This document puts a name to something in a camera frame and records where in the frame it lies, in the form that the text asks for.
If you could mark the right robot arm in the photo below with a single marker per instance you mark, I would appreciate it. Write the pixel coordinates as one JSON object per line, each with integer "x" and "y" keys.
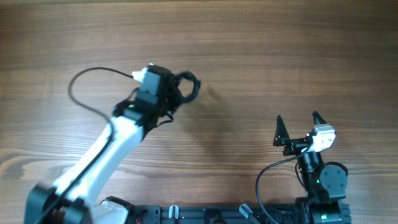
{"x": 324, "y": 182}

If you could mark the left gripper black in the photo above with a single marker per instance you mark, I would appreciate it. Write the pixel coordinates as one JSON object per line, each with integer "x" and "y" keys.
{"x": 176, "y": 94}

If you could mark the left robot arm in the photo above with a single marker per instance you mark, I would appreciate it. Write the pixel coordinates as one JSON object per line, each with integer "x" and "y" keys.
{"x": 72, "y": 197}

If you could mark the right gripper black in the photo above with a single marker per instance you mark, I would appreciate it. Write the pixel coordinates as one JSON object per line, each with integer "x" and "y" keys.
{"x": 282, "y": 138}

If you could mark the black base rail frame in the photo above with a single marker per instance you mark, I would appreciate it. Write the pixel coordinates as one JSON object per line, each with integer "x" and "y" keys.
{"x": 280, "y": 213}

